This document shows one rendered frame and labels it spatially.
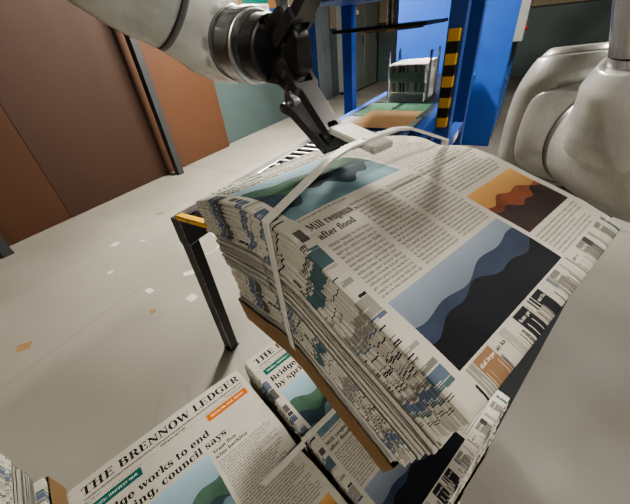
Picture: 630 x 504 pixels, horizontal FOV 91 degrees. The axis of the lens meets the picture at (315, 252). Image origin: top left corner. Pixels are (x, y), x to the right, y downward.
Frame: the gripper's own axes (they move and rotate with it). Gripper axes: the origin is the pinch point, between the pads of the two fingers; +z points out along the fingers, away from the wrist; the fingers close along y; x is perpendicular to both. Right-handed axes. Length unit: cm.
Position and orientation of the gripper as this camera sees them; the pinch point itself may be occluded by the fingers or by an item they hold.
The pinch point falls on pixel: (381, 62)
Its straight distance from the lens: 33.2
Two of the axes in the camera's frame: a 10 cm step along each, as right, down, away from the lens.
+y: 0.5, 7.7, 6.4
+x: -7.6, 4.4, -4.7
